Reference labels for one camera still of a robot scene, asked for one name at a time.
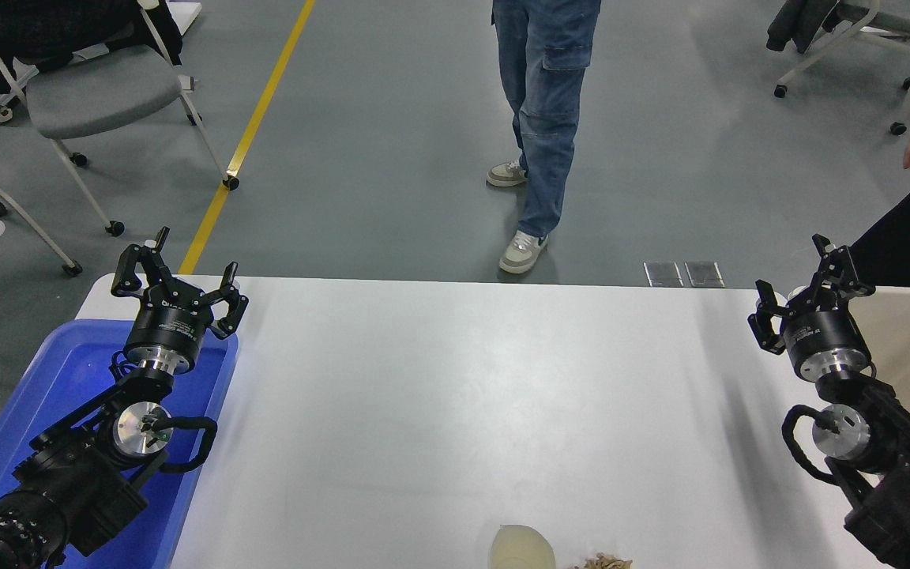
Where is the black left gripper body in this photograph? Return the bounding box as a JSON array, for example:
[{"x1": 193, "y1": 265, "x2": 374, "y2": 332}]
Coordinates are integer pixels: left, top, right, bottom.
[{"x1": 124, "y1": 284, "x2": 216, "y2": 361}]

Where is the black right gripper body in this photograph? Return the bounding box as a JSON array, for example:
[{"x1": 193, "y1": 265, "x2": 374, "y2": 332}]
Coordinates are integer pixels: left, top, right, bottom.
[{"x1": 780, "y1": 304, "x2": 872, "y2": 379}]

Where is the pale paper cup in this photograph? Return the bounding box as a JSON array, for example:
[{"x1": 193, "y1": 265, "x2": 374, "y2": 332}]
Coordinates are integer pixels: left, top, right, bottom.
[{"x1": 489, "y1": 524, "x2": 557, "y2": 569}]

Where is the metal floor outlet plate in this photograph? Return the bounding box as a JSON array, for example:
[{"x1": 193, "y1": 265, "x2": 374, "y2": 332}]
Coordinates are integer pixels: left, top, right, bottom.
[
  {"x1": 644, "y1": 262, "x2": 684, "y2": 288},
  {"x1": 685, "y1": 262, "x2": 725, "y2": 288}
]

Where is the blue plastic tray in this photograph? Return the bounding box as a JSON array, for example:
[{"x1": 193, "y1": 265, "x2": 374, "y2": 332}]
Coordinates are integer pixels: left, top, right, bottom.
[{"x1": 0, "y1": 318, "x2": 240, "y2": 569}]

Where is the dark jacket on chair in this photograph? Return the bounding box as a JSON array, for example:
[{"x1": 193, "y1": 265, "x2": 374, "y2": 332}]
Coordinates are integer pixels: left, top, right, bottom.
[{"x1": 766, "y1": 0, "x2": 847, "y2": 55}]

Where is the black garment on chair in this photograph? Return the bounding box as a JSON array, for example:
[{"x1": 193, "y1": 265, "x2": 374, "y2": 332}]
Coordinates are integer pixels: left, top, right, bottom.
[{"x1": 0, "y1": 0, "x2": 184, "y2": 66}]

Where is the person standing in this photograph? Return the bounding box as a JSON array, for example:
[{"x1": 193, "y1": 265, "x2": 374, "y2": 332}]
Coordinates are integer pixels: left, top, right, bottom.
[{"x1": 486, "y1": 0, "x2": 603, "y2": 275}]

